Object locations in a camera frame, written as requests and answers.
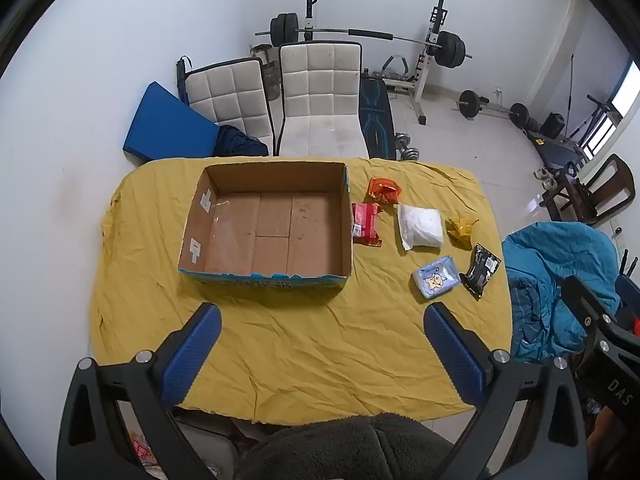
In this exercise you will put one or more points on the person's right forearm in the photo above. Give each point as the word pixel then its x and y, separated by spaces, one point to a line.
pixel 607 430

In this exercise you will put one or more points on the white soft pouch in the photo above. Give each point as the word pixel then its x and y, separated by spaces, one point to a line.
pixel 422 227

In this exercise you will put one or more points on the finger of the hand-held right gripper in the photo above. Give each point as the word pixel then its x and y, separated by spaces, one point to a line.
pixel 587 297

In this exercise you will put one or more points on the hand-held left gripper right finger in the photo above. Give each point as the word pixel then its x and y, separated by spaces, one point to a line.
pixel 452 352

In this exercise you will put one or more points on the dark blue cloth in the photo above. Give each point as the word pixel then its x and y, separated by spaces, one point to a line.
pixel 240 144

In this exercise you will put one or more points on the blue foam mat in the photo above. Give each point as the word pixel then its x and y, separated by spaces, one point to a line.
pixel 165 130

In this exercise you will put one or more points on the teal blanket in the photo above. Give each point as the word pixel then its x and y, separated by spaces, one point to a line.
pixel 540 270

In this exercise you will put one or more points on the white wall socket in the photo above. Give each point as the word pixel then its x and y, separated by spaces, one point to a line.
pixel 497 93

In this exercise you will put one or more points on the red snack packet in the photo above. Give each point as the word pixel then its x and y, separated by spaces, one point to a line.
pixel 365 222

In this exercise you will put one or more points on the window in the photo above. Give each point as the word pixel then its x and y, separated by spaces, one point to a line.
pixel 617 105

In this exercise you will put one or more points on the dark grey fleece clothing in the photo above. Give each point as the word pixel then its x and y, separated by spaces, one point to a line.
pixel 345 450

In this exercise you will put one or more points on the light blue tissue pack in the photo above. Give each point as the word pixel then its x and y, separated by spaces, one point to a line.
pixel 435 277

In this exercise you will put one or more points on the black snack packet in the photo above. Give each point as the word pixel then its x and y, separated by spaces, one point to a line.
pixel 480 270

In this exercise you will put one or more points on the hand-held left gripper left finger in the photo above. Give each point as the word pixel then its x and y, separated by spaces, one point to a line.
pixel 192 355

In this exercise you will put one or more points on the black exercise machine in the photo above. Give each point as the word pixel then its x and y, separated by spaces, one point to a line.
pixel 560 152

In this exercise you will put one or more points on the cardboard box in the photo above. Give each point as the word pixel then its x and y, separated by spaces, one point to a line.
pixel 270 230

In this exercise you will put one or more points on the yellow snack packet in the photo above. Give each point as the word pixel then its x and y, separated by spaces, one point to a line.
pixel 461 230

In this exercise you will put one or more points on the yellow tablecloth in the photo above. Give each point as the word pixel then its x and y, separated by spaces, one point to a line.
pixel 300 340

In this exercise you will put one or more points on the black router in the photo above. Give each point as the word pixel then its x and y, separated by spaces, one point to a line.
pixel 629 262

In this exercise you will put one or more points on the orange snack packet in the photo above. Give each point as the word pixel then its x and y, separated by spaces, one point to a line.
pixel 382 192

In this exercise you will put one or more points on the white padded chair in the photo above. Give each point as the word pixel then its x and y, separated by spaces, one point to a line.
pixel 230 95
pixel 320 90

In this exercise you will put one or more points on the white shoes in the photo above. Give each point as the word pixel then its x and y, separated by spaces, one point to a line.
pixel 544 179

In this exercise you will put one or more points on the black box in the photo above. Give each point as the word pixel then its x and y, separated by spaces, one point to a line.
pixel 553 125

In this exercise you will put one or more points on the chrome dumbbell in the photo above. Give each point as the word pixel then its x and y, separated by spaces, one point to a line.
pixel 403 140
pixel 410 154

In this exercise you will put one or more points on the dark wooden chair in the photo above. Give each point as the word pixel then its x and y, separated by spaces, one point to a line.
pixel 615 180

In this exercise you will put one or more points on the white barbell rack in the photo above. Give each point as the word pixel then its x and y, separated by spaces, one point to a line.
pixel 425 75

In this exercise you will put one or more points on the short barbell with black plates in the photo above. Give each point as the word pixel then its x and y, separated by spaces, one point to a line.
pixel 470 103

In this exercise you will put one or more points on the long barbell with black plates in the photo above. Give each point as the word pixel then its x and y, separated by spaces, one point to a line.
pixel 370 35

